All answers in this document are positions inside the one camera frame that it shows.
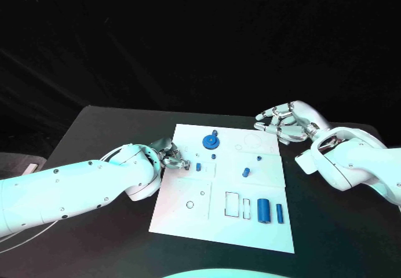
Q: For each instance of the thick blue cylinder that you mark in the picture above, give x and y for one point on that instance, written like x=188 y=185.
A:
x=265 y=210

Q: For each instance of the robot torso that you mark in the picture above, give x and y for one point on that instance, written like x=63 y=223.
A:
x=223 y=274

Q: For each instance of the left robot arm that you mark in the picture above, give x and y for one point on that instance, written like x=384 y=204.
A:
x=78 y=184

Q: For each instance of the blue gear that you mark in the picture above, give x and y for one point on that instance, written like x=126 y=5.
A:
x=211 y=142

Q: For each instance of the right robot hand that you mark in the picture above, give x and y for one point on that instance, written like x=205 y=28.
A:
x=301 y=117

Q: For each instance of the grey seat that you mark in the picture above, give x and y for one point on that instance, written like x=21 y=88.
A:
x=15 y=165

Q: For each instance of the white task board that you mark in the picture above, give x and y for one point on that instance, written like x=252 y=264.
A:
x=188 y=217

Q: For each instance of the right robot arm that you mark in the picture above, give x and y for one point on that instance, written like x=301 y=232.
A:
x=345 y=169

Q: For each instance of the short blue cylinder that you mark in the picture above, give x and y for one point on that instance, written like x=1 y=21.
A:
x=198 y=166

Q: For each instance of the thin long blue cylinder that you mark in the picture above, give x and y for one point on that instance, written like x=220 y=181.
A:
x=280 y=214

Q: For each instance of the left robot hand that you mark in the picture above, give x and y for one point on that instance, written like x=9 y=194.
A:
x=171 y=156

